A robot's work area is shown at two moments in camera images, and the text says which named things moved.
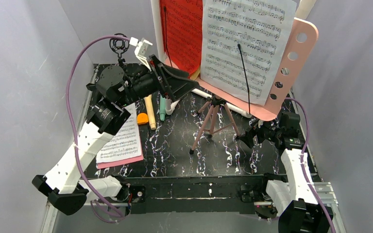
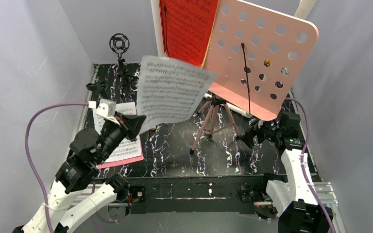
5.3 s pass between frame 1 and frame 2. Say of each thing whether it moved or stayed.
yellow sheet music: moved
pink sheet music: stayed
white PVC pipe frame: stayed
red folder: stayed
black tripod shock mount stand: stayed
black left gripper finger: moved
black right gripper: stayed
